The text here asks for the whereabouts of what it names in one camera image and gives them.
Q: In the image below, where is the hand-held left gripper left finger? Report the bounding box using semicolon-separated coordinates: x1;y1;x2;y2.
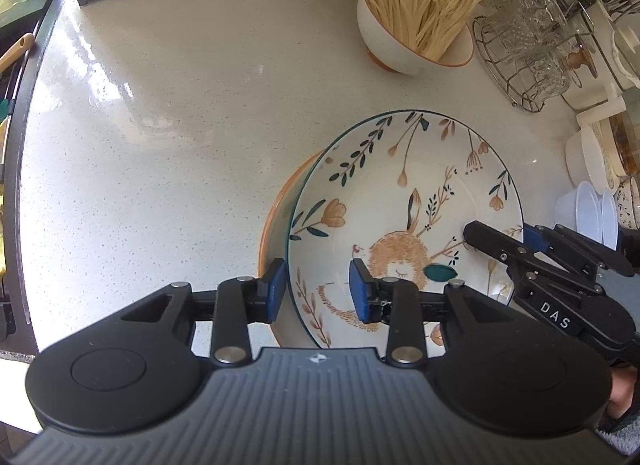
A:
120;259;289;366

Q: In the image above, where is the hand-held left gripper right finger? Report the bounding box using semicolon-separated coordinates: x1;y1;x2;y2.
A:
348;259;506;366

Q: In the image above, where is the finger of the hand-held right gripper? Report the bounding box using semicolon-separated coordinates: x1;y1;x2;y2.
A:
523;225;632;276
464;221;531;266

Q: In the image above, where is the orange rimmed plate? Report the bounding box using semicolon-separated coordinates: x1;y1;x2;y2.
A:
258;149;326;348

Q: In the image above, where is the plain white bowl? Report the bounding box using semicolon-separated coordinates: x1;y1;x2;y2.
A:
565;125;608;196

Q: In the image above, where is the rabbit print plate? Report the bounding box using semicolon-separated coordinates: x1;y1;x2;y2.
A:
287;110;526;348

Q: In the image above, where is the person's right hand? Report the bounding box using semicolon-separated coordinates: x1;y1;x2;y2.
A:
609;362;640;418

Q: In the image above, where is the speckled bowl of grains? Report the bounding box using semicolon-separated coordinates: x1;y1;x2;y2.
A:
612;177;640;230

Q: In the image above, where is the cluster of glass cups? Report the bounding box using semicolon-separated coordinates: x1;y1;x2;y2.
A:
482;0;598;96

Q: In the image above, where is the white electric pot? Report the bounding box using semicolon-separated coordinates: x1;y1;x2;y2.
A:
565;0;640;126

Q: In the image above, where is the orange rimmed white bowl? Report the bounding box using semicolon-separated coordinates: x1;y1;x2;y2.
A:
356;0;475;76

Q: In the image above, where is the black kitchen sink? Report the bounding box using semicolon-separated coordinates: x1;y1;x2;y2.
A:
0;0;63;351

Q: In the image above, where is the metal wire basket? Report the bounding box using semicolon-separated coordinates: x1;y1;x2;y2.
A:
472;15;598;113

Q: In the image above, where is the white spatula wooden handle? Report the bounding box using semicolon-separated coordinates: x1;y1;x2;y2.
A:
0;32;36;73

